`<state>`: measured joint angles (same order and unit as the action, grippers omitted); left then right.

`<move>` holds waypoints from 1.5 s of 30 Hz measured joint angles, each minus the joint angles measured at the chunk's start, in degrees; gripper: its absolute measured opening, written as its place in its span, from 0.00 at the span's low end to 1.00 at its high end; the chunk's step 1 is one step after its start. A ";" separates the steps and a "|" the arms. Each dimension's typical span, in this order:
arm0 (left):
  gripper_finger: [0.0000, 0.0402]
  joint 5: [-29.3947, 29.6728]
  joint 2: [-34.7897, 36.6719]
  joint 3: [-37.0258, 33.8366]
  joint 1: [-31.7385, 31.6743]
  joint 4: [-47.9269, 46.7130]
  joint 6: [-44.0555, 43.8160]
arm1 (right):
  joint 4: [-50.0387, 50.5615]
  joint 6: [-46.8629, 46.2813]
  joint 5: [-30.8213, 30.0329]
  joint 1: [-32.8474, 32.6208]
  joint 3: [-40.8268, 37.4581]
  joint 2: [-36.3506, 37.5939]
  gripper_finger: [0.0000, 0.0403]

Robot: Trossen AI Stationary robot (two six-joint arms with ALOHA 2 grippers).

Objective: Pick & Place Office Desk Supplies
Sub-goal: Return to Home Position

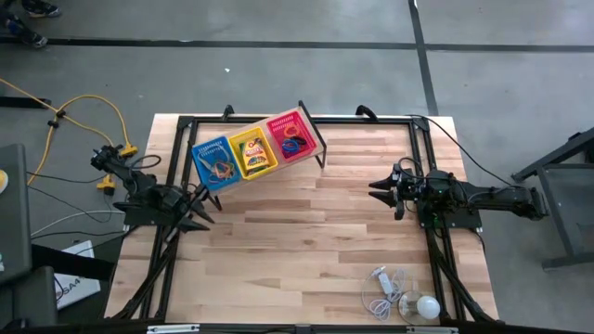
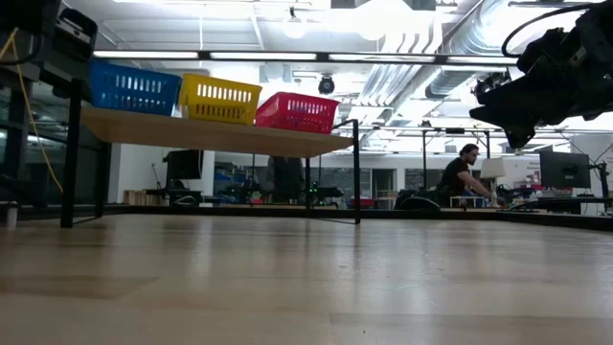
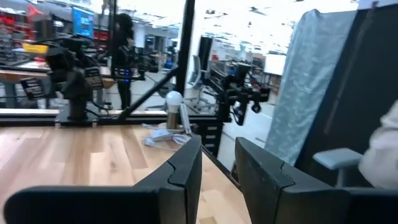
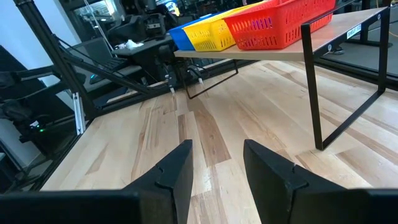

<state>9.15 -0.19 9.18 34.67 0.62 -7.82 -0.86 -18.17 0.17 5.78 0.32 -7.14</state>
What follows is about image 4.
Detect purple coil wristband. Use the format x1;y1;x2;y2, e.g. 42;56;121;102
250;17;274;30

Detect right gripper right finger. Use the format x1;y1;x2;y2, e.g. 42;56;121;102
243;139;398;224

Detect black controller box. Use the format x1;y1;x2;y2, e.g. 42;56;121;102
0;70;77;156

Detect blue plastic basket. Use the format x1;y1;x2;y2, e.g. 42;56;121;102
169;12;215;52

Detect wooden shelf riser black legs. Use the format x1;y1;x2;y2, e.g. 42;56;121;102
174;6;391;151

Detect yellow plastic basket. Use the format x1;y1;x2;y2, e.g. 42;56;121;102
182;1;268;52

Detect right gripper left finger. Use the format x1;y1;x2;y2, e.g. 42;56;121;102
0;139;193;224

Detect red plastic basket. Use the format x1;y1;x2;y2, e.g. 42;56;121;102
223;0;337;51

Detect black side table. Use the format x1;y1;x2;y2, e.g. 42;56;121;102
111;34;175;80

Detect white crumpled tissue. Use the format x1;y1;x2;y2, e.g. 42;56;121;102
116;39;144;50

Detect silver metal bracket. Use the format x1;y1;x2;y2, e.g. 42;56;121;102
72;92;87;135

